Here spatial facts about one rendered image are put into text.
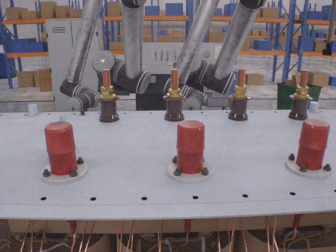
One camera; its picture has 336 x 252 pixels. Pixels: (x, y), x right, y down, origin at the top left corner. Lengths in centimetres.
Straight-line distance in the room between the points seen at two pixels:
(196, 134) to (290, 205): 26
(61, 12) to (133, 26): 753
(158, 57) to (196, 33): 417
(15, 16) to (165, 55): 541
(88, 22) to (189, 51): 63
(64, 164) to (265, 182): 50
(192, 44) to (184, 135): 112
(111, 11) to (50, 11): 189
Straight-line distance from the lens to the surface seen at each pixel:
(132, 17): 179
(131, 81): 227
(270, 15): 944
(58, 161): 73
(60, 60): 587
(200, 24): 173
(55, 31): 585
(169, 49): 586
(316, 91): 545
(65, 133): 70
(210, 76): 226
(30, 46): 967
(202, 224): 94
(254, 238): 101
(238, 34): 190
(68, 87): 192
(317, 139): 78
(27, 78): 995
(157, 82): 277
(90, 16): 181
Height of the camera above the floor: 172
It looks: 19 degrees down
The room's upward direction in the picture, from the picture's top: straight up
